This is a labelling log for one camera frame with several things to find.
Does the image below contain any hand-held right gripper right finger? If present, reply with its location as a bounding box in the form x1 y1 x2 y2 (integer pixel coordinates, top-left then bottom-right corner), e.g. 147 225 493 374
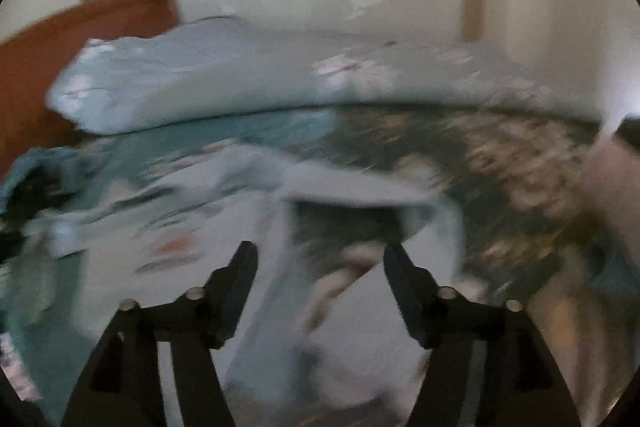
383 243 582 427

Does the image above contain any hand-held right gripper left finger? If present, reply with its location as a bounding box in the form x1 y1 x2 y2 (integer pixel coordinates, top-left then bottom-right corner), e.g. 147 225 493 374
60 240 259 427

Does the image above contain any dark green floral blanket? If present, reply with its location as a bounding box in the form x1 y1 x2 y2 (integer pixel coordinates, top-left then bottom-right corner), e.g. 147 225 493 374
0 106 640 427

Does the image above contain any brown wooden headboard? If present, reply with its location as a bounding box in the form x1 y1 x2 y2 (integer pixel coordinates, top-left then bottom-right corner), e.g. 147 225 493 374
0 0 182 180

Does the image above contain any pile of blue clothes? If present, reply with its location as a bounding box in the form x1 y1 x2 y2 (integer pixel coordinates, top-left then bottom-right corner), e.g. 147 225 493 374
0 146 103 253

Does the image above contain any white garment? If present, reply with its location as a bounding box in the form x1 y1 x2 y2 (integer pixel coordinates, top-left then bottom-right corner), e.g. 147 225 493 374
27 151 467 410

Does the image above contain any beige rounded object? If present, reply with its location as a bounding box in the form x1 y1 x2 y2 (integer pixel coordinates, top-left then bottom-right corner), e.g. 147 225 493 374
580 134 640 233

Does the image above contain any light blue floral quilt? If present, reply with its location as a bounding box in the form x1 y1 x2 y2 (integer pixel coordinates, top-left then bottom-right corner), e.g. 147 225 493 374
46 16 603 135

